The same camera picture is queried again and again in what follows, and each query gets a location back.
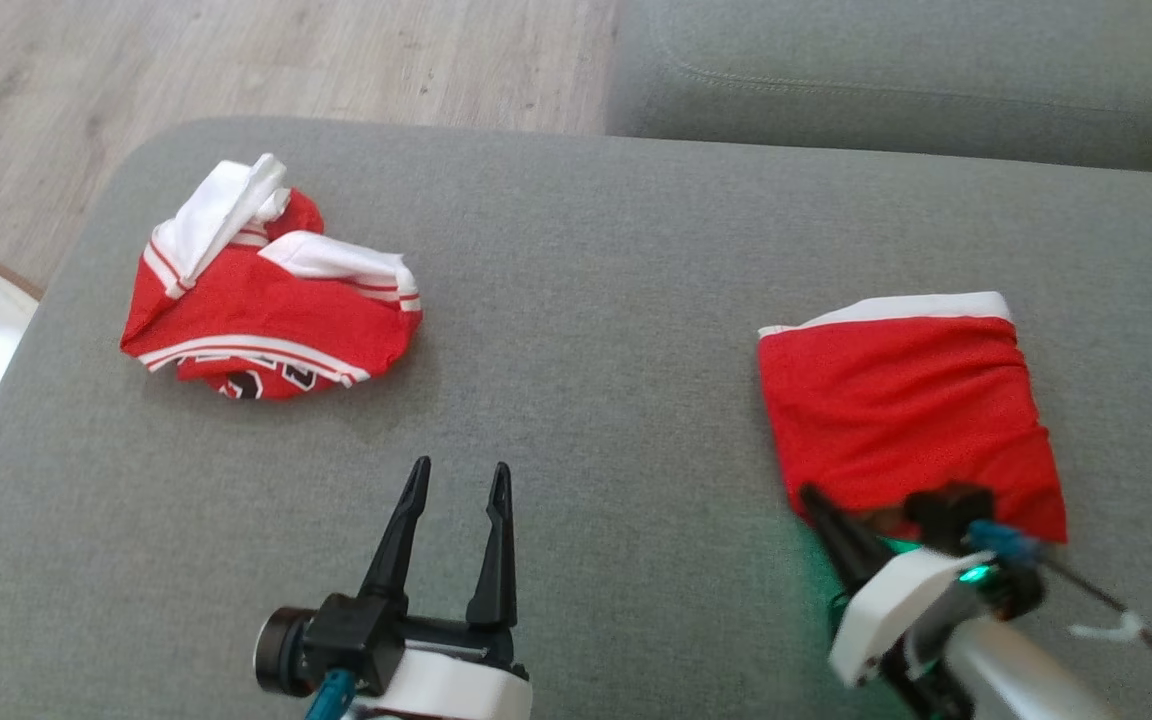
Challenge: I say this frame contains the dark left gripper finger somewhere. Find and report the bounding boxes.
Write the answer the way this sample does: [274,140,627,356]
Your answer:
[359,457,432,606]
[466,462,519,631]

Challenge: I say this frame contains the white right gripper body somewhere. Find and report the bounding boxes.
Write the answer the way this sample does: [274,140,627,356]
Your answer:
[828,550,1042,720]

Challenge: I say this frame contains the red shorts with white stripes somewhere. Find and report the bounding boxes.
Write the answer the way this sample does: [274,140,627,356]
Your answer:
[756,291,1070,546]

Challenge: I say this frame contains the red and white jersey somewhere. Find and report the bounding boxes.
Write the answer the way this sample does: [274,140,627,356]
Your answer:
[119,153,424,401]

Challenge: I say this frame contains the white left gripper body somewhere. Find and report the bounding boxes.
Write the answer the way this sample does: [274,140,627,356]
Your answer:
[254,595,534,720]

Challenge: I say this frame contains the small grey sofa cushion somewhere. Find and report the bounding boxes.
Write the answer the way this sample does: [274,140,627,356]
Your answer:
[604,0,1152,176]

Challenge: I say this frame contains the large grey sofa seat cushion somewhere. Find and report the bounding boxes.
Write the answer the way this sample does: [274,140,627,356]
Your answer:
[0,115,1152,720]

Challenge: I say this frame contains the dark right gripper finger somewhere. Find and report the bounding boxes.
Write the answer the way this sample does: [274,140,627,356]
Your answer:
[798,485,899,591]

